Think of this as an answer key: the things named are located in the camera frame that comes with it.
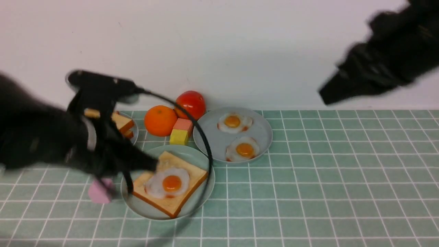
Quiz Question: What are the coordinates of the yellow cube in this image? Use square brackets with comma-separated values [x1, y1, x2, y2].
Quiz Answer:
[169, 129, 189, 145]

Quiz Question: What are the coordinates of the green centre plate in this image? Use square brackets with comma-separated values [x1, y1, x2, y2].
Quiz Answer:
[120, 144, 215, 221]

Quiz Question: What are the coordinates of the black camera cable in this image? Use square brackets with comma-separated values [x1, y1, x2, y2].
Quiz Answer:
[135, 87, 213, 220]

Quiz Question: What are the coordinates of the orange fruit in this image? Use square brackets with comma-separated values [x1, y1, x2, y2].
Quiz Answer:
[144, 105, 178, 137]

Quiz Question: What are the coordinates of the toast slice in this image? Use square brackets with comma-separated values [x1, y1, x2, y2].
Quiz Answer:
[124, 130, 134, 139]
[133, 151, 208, 219]
[84, 108, 125, 130]

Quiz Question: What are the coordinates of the fried egg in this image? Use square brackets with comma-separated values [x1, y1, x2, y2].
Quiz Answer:
[225, 136, 260, 162]
[217, 113, 253, 134]
[144, 167, 190, 199]

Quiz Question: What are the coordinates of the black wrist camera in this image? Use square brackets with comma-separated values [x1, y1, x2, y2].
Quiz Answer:
[65, 69, 140, 105]

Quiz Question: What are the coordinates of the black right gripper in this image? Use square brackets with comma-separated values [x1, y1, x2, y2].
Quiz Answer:
[318, 0, 439, 105]

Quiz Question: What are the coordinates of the salmon pink cube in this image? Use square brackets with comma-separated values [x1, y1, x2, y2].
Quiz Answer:
[173, 118, 193, 137]

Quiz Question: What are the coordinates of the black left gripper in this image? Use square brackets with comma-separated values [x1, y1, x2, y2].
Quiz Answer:
[67, 93, 159, 194]

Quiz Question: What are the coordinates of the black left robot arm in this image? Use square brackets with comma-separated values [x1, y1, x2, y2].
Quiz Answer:
[0, 72, 158, 193]

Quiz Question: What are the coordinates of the light blue bread plate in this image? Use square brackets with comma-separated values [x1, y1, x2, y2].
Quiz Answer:
[115, 111, 139, 144]

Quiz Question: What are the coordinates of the red apple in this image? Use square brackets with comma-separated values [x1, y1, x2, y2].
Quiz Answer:
[176, 91, 206, 120]

